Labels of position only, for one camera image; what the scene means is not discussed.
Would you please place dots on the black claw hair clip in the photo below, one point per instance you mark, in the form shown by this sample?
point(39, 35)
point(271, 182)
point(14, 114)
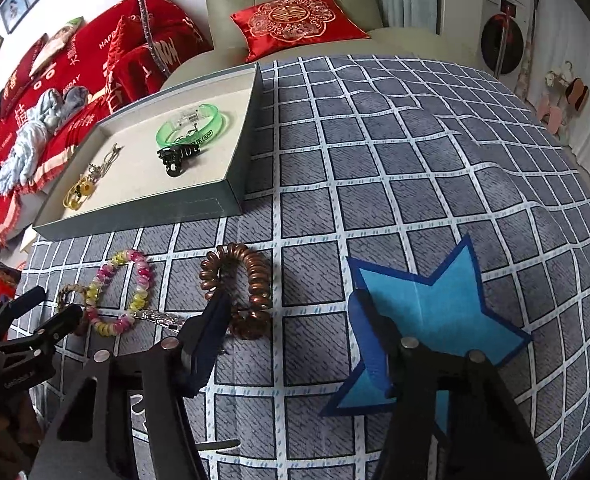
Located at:
point(175, 160)

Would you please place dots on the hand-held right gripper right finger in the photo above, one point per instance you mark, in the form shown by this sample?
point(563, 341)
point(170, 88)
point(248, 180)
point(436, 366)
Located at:
point(375, 340)

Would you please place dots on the grey checkered tablecloth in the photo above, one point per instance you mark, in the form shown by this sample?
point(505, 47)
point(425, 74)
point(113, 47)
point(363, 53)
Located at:
point(400, 160)

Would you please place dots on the blue star sticker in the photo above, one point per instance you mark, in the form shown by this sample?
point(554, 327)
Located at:
point(445, 305)

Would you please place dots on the red embroidered cushion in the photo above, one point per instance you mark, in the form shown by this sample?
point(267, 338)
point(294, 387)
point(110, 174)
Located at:
point(295, 22)

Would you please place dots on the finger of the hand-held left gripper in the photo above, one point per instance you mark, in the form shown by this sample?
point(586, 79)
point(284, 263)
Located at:
point(20, 305)
point(50, 330)

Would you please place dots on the white printed pillow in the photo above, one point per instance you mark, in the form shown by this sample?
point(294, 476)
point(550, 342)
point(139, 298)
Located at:
point(57, 42)

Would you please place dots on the person's left hand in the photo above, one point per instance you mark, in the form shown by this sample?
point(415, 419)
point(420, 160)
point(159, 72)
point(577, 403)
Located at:
point(10, 430)

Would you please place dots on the flexible phone stand pole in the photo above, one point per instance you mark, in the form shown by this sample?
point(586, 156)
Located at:
point(150, 20)

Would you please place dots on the light blue crumpled clothes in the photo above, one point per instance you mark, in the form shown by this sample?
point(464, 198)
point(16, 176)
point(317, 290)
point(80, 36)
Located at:
point(30, 145)

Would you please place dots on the grey crumpled cloth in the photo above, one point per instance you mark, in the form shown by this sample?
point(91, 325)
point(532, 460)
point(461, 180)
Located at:
point(76, 97)

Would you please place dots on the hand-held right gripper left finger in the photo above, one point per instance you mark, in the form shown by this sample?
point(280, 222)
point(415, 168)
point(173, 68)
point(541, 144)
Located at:
point(210, 330)

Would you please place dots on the red printed sofa blanket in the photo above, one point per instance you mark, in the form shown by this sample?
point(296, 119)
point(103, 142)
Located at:
point(140, 55)

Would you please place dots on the red lettered pillow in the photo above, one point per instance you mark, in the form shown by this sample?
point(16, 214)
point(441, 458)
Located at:
point(22, 70)

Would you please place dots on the hanging pink slippers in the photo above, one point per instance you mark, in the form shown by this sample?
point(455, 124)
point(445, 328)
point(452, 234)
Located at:
point(555, 110)

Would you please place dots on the grey tray with cream lining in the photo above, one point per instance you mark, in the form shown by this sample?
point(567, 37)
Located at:
point(140, 160)

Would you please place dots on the white low stool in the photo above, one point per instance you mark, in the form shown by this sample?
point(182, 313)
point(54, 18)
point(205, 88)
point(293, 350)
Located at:
point(27, 240)

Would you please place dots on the white washing machine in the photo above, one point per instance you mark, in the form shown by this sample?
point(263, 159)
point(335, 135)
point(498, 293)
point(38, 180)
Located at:
point(502, 35)

